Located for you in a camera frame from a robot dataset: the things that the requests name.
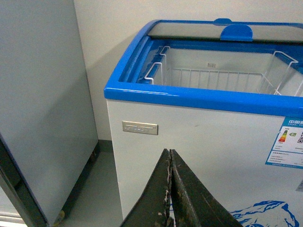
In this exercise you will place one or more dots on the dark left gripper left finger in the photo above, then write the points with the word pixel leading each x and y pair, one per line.
pixel 153 207

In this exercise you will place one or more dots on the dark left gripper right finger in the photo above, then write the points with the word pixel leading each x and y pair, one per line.
pixel 193 204

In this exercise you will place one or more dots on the dark cabinet rear leg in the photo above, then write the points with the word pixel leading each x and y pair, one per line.
pixel 93 156

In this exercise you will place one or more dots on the silver brand nameplate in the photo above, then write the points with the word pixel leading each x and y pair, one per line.
pixel 141 128

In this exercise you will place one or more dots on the yellowish cabinet caster wheel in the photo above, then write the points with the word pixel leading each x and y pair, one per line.
pixel 59 218

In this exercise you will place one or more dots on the blue energy rating label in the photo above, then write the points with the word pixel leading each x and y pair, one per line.
pixel 287 150

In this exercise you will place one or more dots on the white chest freezer blue rim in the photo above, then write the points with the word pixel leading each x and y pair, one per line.
pixel 224 137

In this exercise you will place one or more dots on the grey upright cabinet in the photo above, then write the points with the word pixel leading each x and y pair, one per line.
pixel 46 115

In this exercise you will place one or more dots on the glass sliding freezer lid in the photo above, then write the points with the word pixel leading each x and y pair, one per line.
pixel 225 30

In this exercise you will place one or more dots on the white wire freezer basket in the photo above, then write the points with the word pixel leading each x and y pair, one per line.
pixel 205 69

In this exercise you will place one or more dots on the white wire basket right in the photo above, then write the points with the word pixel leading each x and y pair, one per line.
pixel 281 78

